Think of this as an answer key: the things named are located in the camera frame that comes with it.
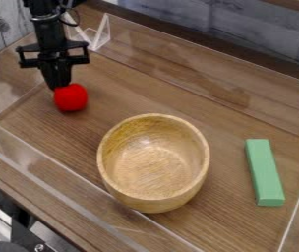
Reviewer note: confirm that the clear acrylic tray walls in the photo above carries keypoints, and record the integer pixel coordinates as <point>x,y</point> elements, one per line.
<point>146,72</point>

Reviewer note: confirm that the wooden bowl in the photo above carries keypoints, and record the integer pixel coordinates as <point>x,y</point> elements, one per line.
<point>152,160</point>

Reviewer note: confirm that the red felt fruit green leaves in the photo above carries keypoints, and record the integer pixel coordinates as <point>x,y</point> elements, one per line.
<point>70,98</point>

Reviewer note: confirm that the green rectangular block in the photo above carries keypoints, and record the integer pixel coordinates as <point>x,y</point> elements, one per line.
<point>267,185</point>

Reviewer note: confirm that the clear acrylic corner bracket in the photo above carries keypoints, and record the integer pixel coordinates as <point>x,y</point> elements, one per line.
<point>96,37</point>

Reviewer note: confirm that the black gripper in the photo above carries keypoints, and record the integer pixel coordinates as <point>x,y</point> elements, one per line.
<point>53,51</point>

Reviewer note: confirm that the black camera mount with cable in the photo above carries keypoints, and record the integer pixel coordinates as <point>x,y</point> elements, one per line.
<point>17,239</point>

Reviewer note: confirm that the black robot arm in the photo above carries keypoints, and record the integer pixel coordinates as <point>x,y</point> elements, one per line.
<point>43,8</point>

